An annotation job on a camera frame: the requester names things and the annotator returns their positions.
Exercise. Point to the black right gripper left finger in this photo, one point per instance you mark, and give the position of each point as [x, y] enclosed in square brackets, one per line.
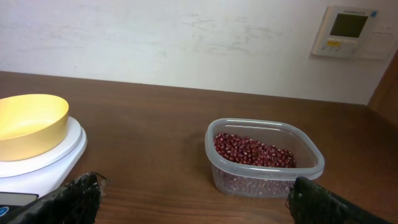
[75, 202]

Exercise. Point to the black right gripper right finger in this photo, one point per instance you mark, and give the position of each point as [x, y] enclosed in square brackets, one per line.
[309, 202]

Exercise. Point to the white digital kitchen scale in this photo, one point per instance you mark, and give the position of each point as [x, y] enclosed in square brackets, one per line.
[27, 180]

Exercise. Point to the yellow plastic bowl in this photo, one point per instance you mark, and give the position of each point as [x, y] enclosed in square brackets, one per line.
[31, 125]

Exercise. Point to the clear plastic container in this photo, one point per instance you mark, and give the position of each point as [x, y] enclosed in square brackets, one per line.
[256, 181]

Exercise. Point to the red adzuki beans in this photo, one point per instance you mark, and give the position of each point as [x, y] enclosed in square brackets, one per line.
[247, 151]

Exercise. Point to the white wall control panel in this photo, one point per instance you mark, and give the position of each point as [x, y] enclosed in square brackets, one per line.
[344, 31]

